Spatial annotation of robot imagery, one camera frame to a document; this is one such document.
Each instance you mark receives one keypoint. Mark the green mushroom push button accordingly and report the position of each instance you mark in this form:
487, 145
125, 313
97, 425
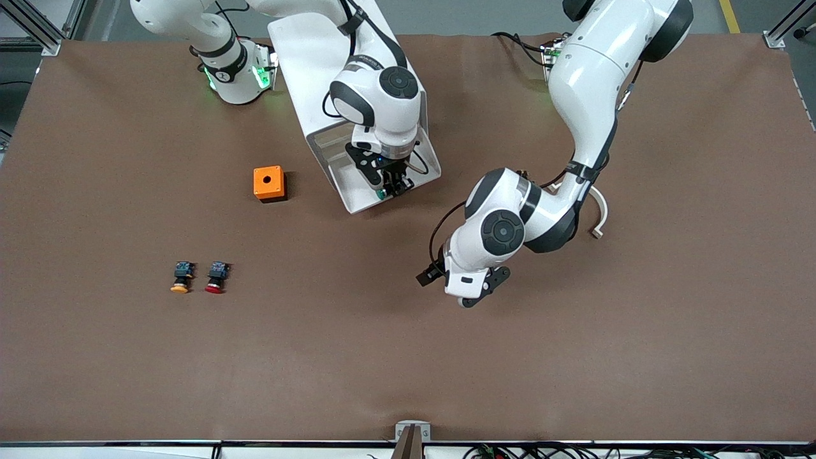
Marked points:
381, 194

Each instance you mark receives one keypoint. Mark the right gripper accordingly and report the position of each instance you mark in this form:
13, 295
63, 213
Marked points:
393, 173

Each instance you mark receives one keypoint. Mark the orange button enclosure box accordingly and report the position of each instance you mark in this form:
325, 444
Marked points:
261, 188

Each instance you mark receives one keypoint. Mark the yellow mushroom push button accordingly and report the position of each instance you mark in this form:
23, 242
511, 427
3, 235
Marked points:
182, 277

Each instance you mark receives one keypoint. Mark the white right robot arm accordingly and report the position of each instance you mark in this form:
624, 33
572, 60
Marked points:
389, 111

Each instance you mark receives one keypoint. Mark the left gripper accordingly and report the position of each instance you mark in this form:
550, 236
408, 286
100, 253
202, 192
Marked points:
433, 272

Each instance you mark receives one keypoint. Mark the grey metal bracket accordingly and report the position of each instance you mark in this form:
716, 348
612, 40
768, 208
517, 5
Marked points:
399, 428

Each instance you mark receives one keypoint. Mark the brown table mat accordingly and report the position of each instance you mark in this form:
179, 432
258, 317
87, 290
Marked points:
408, 350

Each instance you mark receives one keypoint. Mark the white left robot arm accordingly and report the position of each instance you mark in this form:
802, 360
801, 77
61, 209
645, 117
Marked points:
586, 83

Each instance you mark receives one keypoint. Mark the red mushroom push button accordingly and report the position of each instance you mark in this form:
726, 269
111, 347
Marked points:
217, 277

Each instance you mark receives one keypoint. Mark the aluminium frame profile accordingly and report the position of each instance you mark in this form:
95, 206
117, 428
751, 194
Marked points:
52, 46
774, 39

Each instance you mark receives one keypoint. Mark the white curved plastic bracket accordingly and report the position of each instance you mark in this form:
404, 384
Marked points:
602, 213

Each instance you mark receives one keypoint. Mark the brown bar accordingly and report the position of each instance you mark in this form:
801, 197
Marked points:
408, 446

